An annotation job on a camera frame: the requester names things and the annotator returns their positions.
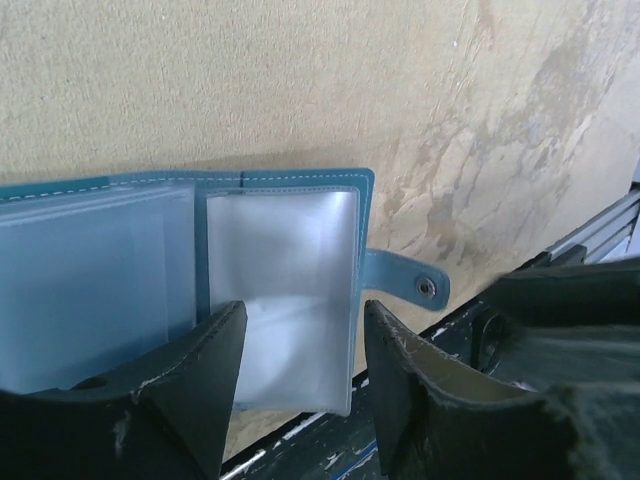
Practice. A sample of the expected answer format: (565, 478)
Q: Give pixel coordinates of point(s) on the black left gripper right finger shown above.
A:
(437, 418)

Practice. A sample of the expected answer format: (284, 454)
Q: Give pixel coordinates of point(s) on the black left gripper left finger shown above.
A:
(164, 415)

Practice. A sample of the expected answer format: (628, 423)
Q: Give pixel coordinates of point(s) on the blue leather card holder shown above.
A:
(98, 271)

